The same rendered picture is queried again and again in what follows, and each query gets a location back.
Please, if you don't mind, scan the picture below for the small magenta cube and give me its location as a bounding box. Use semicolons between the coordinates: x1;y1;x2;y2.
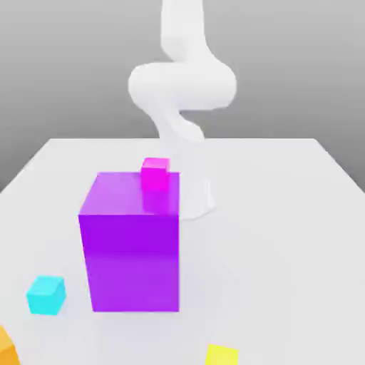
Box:
140;157;171;192

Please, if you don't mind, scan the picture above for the small yellow cube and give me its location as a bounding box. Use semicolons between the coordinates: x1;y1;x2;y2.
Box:
205;344;240;365

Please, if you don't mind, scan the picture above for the small cyan cube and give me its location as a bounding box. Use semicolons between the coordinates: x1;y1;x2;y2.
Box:
26;274;67;317

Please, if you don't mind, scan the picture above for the large purple box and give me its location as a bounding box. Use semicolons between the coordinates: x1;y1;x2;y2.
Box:
78;171;180;313

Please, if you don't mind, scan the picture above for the large orange box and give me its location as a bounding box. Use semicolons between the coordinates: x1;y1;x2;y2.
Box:
0;325;21;365

